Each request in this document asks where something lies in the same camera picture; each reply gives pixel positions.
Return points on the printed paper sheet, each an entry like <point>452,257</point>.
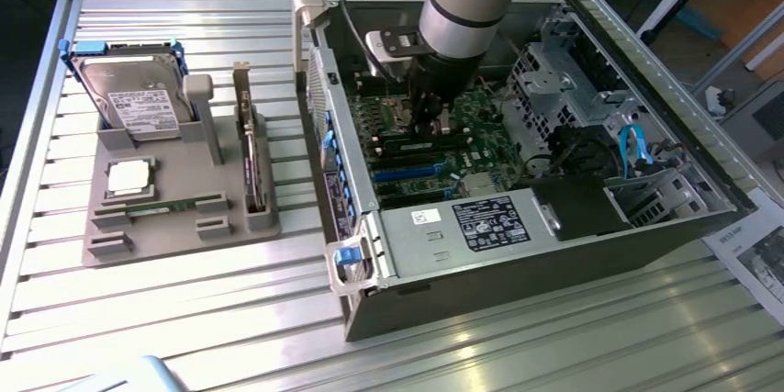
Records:
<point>753,254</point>

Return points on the blue expansion slot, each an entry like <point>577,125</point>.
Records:
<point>404,174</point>

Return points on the black plastic shroud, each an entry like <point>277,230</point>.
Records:
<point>576,208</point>

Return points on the CPU socket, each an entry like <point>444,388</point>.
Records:
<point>394,109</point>

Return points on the silver CPU chip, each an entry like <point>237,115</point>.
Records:
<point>129,177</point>

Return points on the silver hard disk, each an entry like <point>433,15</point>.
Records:
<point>122,84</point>

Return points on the graphics card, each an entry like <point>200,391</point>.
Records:
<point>252,153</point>

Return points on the silver chipset heat sink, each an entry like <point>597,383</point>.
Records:
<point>480,184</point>

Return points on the black open PC case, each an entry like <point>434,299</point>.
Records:
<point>489,286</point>

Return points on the grey parts rack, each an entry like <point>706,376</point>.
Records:
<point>177,171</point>

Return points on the grey power supply unit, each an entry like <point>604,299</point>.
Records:
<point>422,249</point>

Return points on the light blue plastic object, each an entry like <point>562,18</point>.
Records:
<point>153,373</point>

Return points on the green motherboard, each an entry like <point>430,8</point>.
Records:
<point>484,139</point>

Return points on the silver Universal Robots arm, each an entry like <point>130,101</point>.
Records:
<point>458,6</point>

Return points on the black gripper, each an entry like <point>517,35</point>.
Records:
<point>441,80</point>

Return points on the blue case latch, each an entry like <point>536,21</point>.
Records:
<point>345,258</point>

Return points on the blue disk caddy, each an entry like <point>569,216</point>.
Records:
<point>92,48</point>

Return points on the white power strip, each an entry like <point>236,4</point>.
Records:
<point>717,99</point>

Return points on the green RAM stick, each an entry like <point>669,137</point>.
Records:
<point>165,206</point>

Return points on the black RAM stick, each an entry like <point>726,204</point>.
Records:
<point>404,148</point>

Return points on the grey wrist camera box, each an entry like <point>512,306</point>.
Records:
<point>394,43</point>

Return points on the metal disk bay cage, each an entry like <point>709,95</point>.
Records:
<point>550,84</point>

